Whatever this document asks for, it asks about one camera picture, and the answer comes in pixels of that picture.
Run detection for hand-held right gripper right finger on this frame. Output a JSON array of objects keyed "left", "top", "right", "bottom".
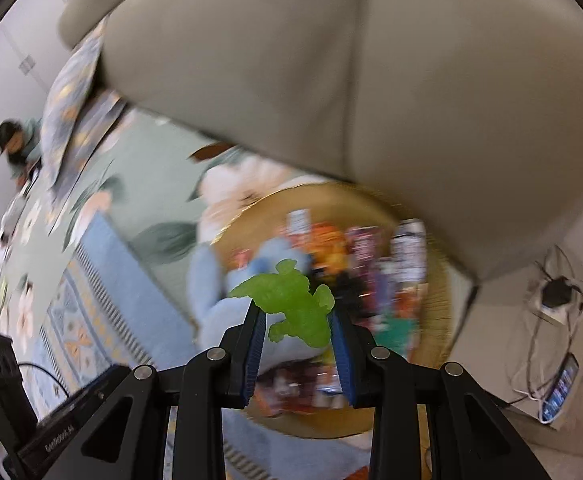
[{"left": 330, "top": 309, "right": 552, "bottom": 480}]

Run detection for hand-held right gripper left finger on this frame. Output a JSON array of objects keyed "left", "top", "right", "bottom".
[{"left": 42, "top": 304, "right": 267, "bottom": 480}]

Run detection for green toy figure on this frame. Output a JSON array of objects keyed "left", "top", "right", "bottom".
[{"left": 228, "top": 258, "right": 337, "bottom": 349}]

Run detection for blue plush toy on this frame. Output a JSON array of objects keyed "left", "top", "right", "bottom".
[{"left": 186, "top": 236, "right": 323, "bottom": 372}]

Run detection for round golden basket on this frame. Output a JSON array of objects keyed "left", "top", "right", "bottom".
[{"left": 210, "top": 182, "right": 465, "bottom": 441}]

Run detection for pile of colourful snack packets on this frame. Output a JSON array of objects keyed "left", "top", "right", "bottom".
[{"left": 230, "top": 209, "right": 431, "bottom": 417}]

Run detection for white power strip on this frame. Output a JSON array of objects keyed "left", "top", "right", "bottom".
[{"left": 528, "top": 280, "right": 583, "bottom": 324}]

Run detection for green floral mat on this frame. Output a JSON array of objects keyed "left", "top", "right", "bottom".
[{"left": 0, "top": 109, "right": 293, "bottom": 361}]

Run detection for smartphone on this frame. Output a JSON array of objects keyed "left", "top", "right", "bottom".
[{"left": 540, "top": 352, "right": 581, "bottom": 424}]

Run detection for scattered small cards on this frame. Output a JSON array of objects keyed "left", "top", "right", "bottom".
[{"left": 0, "top": 175, "right": 41, "bottom": 267}]

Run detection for black charger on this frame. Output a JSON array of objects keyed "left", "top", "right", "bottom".
[{"left": 543, "top": 276, "right": 573, "bottom": 309}]

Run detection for grey sofa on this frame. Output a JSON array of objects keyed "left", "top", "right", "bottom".
[{"left": 58, "top": 0, "right": 583, "bottom": 287}]

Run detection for patterned cushion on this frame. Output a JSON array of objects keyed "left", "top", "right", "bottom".
[{"left": 38, "top": 24, "right": 128, "bottom": 197}]

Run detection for white wardrobe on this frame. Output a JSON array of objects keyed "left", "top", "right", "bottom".
[{"left": 0, "top": 0, "right": 80, "bottom": 171}]

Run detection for black cable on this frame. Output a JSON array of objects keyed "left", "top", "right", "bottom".
[{"left": 16, "top": 362, "right": 73, "bottom": 402}]

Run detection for bundle of charging cables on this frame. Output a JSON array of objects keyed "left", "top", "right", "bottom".
[{"left": 503, "top": 244, "right": 583, "bottom": 407}]

